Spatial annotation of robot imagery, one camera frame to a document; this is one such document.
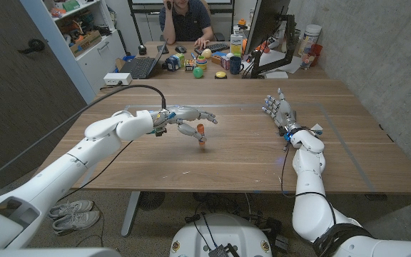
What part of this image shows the dark blue mug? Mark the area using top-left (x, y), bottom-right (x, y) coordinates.
top-left (229, 56), bottom-right (245, 76)

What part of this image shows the cardboard box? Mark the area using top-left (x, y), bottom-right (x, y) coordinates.
top-left (68, 30), bottom-right (103, 59)

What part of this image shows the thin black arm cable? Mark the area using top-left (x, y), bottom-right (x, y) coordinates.
top-left (56, 140), bottom-right (134, 205)

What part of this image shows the white drink carton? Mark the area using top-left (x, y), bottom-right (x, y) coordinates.
top-left (229, 34), bottom-right (244, 58)

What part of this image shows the white power box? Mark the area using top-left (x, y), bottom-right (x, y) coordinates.
top-left (103, 72), bottom-right (133, 87)

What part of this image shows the small white flat box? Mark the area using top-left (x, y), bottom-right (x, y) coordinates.
top-left (263, 70), bottom-right (290, 80)

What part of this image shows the thick black cable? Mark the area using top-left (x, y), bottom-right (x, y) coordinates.
top-left (0, 84), bottom-right (168, 190)

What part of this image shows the grey sneaker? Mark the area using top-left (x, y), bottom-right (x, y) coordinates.
top-left (51, 210), bottom-right (101, 237)
top-left (47, 199), bottom-right (95, 220)

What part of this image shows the black door handle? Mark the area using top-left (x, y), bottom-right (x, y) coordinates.
top-left (16, 38), bottom-right (46, 56)

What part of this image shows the black computer monitor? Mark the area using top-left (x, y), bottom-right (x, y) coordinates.
top-left (244, 0), bottom-right (293, 55)

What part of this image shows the blue and green toy box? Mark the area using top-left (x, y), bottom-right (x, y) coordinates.
top-left (162, 53), bottom-right (186, 73)

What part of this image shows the black keyboard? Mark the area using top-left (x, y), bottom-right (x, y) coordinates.
top-left (204, 42), bottom-right (231, 54)

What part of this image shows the black laptop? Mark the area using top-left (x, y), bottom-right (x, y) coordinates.
top-left (118, 39), bottom-right (169, 80)

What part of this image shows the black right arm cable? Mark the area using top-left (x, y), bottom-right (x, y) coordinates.
top-left (280, 141), bottom-right (338, 226)

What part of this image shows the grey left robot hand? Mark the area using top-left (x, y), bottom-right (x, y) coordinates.
top-left (150, 105), bottom-right (218, 143)

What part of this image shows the grey table leg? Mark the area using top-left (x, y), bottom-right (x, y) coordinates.
top-left (120, 191), bottom-right (142, 238)

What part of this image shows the orange-capped glue stick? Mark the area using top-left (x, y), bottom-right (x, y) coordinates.
top-left (196, 123), bottom-right (207, 146)

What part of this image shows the white shelf cabinet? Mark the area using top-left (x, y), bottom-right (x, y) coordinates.
top-left (19, 0), bottom-right (128, 105)

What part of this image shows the person in dark polo shirt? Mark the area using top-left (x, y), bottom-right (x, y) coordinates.
top-left (158, 0), bottom-right (215, 50)

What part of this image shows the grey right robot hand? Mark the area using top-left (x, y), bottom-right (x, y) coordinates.
top-left (261, 88), bottom-right (299, 133)

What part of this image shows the red cup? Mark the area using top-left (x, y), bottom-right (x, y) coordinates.
top-left (310, 43), bottom-right (324, 67)

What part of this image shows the white canister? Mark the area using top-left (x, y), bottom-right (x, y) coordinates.
top-left (298, 24), bottom-right (323, 58)

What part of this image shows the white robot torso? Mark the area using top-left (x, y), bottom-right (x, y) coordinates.
top-left (169, 213), bottom-right (274, 257)

